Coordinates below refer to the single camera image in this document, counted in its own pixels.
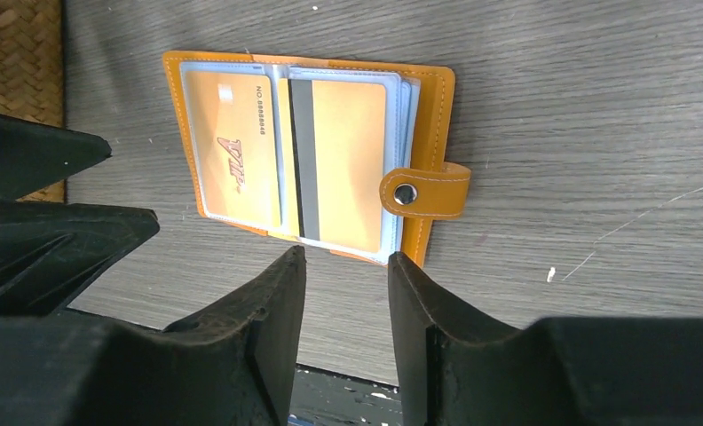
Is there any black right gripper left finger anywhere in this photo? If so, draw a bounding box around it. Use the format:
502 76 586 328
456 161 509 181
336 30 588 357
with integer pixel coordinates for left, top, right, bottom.
0 246 306 425

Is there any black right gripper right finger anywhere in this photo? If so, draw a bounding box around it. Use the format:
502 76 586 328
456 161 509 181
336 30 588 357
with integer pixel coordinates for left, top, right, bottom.
388 252 703 425

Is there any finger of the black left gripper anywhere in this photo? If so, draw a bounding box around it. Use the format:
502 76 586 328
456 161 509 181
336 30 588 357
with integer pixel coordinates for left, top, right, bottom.
0 114 112 201
0 201 160 317

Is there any orange leather card holder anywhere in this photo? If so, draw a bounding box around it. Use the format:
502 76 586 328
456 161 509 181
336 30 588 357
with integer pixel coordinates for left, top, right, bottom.
162 51 470 265

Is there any woven rattan divided tray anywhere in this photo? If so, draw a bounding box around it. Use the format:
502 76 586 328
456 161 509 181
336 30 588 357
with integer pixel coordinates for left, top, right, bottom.
0 0 67 205

